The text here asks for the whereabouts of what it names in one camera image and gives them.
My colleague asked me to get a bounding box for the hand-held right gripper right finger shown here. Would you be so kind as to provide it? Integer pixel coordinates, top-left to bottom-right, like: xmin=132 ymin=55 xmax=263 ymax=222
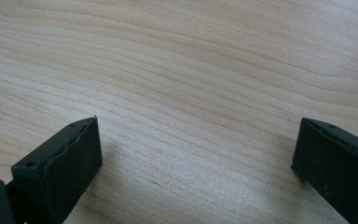
xmin=290 ymin=117 xmax=358 ymax=224

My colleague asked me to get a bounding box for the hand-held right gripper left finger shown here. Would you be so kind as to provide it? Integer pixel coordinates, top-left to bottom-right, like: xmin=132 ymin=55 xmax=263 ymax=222
xmin=10 ymin=116 xmax=103 ymax=224

